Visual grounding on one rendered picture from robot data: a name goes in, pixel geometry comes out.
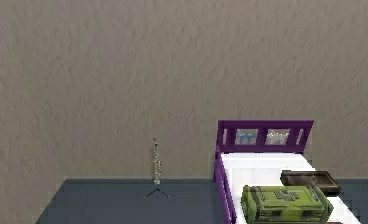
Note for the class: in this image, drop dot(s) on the purple bed with white mattress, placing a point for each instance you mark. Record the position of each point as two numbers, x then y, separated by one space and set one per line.
258 166

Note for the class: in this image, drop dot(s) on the dark brown laptop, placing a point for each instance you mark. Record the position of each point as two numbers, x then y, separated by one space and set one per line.
310 180

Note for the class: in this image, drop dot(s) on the green patterned pillow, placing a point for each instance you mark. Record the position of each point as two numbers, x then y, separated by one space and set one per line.
285 201

